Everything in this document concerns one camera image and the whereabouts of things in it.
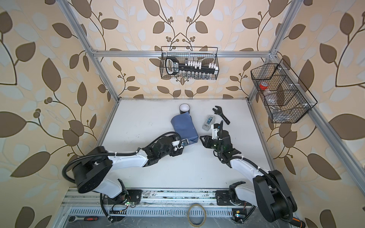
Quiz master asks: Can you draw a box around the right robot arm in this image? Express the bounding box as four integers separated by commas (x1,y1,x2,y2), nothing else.
200,130,305,228

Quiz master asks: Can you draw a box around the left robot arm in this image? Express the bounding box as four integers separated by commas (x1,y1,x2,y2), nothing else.
62,132,184,223

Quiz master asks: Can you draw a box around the white tape dispenser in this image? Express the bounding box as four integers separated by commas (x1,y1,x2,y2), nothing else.
202,115,215,131

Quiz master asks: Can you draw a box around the black adjustable wrench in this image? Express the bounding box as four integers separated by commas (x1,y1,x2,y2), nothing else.
213,105,231,125

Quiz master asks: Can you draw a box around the black tape roll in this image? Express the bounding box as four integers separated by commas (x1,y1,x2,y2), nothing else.
179,104,190,114

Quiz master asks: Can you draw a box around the red object in basket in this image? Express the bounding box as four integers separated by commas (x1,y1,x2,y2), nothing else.
259,81,269,91

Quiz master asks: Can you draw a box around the socket set holder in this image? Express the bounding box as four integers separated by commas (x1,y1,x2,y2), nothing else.
164,57,219,77

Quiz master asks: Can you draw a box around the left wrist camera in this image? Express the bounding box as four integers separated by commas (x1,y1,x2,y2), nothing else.
173,139,189,148

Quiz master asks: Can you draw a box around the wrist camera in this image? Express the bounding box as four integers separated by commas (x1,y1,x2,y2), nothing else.
211,123,220,140
173,139,189,148

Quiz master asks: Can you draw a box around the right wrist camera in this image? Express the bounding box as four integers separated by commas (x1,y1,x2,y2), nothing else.
211,123,220,140

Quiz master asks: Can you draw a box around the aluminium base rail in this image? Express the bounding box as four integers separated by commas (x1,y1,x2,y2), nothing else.
61,187,257,209

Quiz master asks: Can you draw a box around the clear tape ring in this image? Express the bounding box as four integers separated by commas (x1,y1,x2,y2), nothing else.
187,203,207,228

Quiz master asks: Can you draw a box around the right wire basket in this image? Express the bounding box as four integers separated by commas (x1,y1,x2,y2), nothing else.
251,59,317,124

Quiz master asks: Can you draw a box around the wire basket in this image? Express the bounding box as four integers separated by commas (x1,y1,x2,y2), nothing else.
251,59,317,124
160,45,220,80

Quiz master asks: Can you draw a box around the back wire basket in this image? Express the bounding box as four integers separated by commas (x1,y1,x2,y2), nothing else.
160,45,220,80

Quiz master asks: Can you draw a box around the orange handled screwdriver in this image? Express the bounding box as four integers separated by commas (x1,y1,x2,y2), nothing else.
290,218,306,228

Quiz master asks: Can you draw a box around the red handled ratchet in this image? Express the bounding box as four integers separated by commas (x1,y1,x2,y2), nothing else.
68,215,99,223

